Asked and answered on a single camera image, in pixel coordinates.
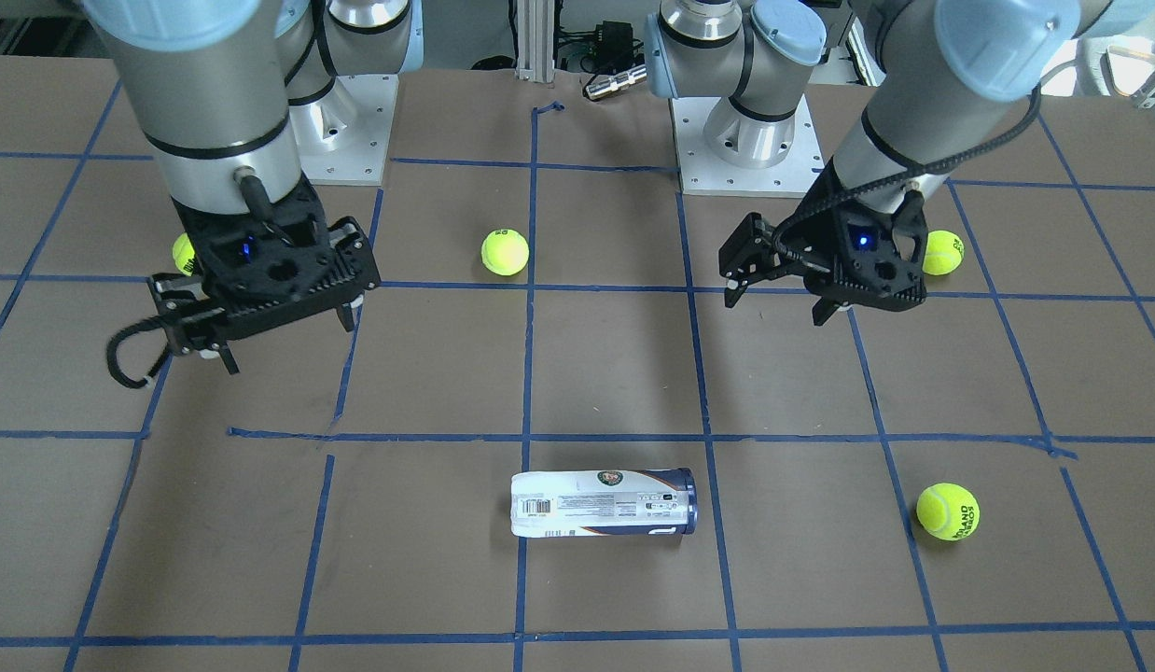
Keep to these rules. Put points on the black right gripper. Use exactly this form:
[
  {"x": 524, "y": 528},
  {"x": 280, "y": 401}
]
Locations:
[{"x": 180, "y": 300}]

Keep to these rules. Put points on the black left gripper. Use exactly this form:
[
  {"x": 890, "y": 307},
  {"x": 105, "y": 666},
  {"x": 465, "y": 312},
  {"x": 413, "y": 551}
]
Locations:
[{"x": 814, "y": 244}]

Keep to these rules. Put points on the white blue tennis ball can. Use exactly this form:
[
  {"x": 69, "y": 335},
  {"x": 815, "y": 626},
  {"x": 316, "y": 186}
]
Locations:
[{"x": 581, "y": 503}]

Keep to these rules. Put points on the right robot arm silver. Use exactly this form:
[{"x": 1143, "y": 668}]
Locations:
[{"x": 233, "y": 96}]

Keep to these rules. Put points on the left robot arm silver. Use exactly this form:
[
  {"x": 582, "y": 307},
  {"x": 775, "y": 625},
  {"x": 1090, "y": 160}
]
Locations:
[{"x": 961, "y": 78}]

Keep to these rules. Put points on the Wilson 3 tennis ball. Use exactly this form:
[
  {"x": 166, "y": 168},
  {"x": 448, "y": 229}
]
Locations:
[{"x": 183, "y": 255}]

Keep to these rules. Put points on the tennis ball centre back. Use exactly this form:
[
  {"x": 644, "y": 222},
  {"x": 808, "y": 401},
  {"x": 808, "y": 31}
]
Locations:
[{"x": 505, "y": 252}]

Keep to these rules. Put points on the tennis ball Roland Garros print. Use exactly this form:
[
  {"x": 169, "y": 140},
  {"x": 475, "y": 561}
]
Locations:
[{"x": 948, "y": 512}]

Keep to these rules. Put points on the silver metal cylinder connector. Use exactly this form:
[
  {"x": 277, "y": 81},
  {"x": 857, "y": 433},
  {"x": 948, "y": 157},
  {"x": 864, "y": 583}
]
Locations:
[{"x": 602, "y": 86}]

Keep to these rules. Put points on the black power adapter box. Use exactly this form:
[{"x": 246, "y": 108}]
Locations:
[{"x": 612, "y": 46}]

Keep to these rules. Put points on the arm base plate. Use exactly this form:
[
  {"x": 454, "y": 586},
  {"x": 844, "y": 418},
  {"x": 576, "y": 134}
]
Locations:
[
  {"x": 343, "y": 137},
  {"x": 755, "y": 159}
]

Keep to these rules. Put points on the aluminium profile post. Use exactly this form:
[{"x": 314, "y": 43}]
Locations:
[{"x": 534, "y": 25}]

